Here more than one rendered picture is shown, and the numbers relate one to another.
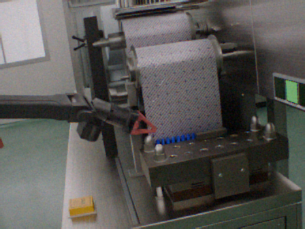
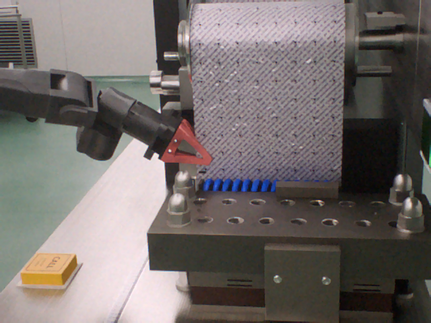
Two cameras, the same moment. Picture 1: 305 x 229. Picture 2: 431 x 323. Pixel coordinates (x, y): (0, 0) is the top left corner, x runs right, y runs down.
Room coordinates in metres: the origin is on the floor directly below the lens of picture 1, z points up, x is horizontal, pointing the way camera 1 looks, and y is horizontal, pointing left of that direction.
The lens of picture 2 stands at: (0.15, -0.31, 1.42)
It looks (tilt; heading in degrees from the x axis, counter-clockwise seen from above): 19 degrees down; 17
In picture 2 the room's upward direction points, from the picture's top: 2 degrees counter-clockwise
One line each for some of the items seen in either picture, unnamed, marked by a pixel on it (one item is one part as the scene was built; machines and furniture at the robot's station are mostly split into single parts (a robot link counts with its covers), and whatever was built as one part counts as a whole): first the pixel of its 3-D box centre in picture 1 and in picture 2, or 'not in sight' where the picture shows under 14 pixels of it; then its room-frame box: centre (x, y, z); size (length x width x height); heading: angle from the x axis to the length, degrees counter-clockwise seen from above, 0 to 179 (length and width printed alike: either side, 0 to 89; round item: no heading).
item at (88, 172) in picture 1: (128, 116); (262, 112); (2.11, 0.11, 0.88); 2.52 x 0.66 x 0.04; 8
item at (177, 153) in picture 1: (213, 154); (292, 230); (1.02, -0.17, 1.00); 0.40 x 0.16 x 0.06; 98
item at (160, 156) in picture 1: (159, 152); (178, 208); (0.95, -0.02, 1.05); 0.04 x 0.04 x 0.04
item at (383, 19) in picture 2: (225, 45); (384, 17); (1.22, -0.28, 1.28); 0.06 x 0.05 x 0.02; 98
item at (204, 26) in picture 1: (199, 29); not in sight; (1.46, -0.24, 1.33); 0.07 x 0.07 x 0.07; 8
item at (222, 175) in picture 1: (231, 175); (302, 284); (0.93, -0.20, 0.96); 0.10 x 0.03 x 0.11; 98
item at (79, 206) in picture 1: (81, 205); (49, 268); (0.98, 0.23, 0.91); 0.07 x 0.07 x 0.02; 8
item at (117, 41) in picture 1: (117, 41); not in sight; (1.42, 0.07, 1.33); 0.06 x 0.06 x 0.06; 8
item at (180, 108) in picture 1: (184, 112); (267, 138); (1.13, -0.11, 1.11); 0.23 x 0.01 x 0.18; 98
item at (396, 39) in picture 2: (225, 56); (378, 40); (1.22, -0.27, 1.25); 0.07 x 0.04 x 0.04; 98
